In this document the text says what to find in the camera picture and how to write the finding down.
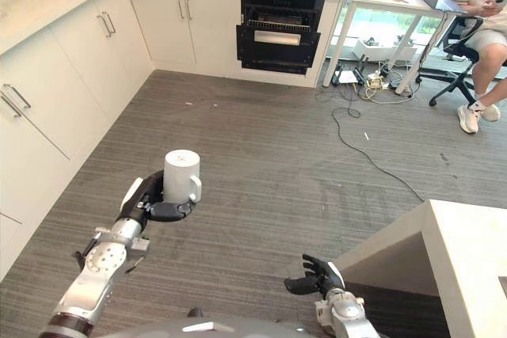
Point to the white desk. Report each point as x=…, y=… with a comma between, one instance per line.
x=392, y=5

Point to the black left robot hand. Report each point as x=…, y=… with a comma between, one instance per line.
x=158, y=209

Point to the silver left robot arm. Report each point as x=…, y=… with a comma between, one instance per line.
x=91, y=278

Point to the white paper sheet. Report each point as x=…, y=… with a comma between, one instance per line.
x=345, y=77

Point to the white power strip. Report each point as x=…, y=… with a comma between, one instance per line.
x=376, y=81

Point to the white kitchen cabinet run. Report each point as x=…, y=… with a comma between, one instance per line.
x=91, y=57

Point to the white island table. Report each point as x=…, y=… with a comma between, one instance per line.
x=455, y=259

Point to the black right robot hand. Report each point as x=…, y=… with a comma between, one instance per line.
x=317, y=276

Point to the person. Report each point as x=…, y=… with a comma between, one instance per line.
x=481, y=25

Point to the grey robot torso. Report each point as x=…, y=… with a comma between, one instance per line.
x=222, y=328

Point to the black built-in dishwasher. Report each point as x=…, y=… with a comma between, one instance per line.
x=279, y=31

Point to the black office chair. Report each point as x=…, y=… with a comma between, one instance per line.
x=459, y=53

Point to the white ceramic mug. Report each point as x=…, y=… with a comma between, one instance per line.
x=181, y=175

